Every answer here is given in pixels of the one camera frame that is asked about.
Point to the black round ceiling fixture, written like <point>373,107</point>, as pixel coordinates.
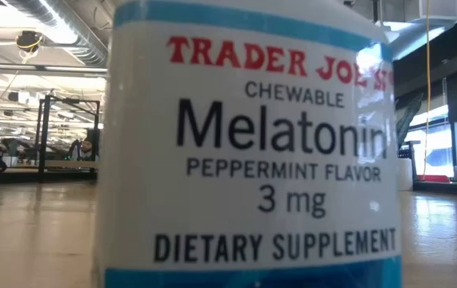
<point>29,40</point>

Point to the green potted plant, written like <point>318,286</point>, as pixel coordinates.
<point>408,120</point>

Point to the white bucket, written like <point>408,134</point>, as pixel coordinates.
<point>11,161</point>

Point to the white melatonin bottle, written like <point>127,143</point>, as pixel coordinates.
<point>252,200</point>

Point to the red tray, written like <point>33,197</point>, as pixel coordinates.
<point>436,178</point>

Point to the white planter pot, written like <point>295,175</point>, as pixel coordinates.
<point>405,174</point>

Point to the person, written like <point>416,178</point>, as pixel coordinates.
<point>87,149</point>

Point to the silver ventilation duct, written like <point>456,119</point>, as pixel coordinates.
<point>88,50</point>

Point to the white hanging box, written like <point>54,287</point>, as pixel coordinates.
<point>432,10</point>

